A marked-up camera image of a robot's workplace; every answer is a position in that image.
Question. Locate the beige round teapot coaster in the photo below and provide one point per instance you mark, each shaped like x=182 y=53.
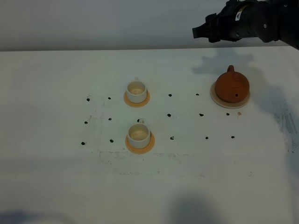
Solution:
x=227 y=105

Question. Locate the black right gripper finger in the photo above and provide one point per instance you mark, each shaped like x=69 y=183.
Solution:
x=202 y=31

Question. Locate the orange cup coaster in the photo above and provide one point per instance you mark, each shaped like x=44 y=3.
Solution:
x=140 y=150
x=141 y=104

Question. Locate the white near teacup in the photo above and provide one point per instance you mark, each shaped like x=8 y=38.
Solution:
x=139 y=135

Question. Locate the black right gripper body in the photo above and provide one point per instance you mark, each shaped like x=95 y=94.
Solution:
x=238 y=19

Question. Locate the orange far cup coaster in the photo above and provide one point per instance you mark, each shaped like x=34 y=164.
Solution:
x=141 y=104

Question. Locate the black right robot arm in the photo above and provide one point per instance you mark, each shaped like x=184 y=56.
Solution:
x=268 y=20

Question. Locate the white teacup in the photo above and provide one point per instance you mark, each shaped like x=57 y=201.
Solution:
x=136 y=91
x=139 y=135

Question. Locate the brown clay teapot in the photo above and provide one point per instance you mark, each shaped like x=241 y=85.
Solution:
x=232 y=86

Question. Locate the orange near cup coaster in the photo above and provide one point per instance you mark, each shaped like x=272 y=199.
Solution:
x=140 y=150

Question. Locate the white far teacup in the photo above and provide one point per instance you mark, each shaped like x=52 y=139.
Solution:
x=136 y=91

